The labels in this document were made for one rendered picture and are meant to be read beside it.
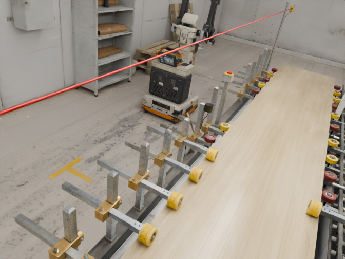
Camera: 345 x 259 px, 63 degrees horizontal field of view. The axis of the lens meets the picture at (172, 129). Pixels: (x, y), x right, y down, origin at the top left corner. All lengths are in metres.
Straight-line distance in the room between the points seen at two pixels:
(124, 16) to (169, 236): 4.15
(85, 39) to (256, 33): 6.46
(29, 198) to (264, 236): 2.06
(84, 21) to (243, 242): 3.66
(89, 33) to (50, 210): 2.57
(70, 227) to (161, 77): 3.00
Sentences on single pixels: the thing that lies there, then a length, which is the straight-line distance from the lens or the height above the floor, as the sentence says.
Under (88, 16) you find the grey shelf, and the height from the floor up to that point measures 1.16.
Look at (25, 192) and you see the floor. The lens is 2.93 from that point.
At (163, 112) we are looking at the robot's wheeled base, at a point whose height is 0.13.
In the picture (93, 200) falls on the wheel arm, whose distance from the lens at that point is 1.40.
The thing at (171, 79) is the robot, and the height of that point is 0.61.
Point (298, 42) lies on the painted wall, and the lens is 9.60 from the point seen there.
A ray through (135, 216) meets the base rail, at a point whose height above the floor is 0.70.
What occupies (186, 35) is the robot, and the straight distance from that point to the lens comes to 4.01.
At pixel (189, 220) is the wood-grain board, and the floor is 0.90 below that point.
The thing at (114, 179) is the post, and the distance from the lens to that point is 1.27.
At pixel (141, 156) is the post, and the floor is 1.09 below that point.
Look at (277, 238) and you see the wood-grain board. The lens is 1.52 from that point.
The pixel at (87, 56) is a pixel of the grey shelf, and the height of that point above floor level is 0.60.
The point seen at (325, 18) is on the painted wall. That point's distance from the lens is 9.48.
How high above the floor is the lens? 1.96
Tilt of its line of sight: 30 degrees down
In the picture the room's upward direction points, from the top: 9 degrees clockwise
